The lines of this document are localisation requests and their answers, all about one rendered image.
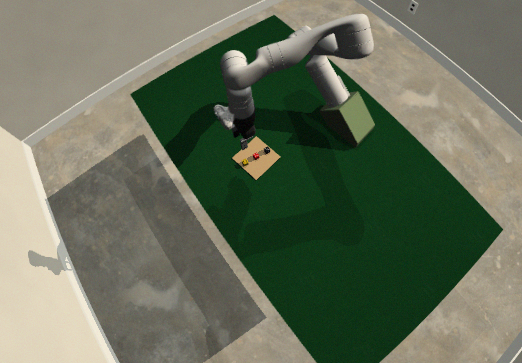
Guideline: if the cream square mat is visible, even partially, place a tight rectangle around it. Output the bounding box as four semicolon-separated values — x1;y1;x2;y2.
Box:
233;136;280;180

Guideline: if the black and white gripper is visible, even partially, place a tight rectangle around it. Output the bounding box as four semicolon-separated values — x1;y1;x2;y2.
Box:
213;98;256;150

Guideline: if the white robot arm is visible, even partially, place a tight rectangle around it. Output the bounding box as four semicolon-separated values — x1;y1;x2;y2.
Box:
220;14;374;108

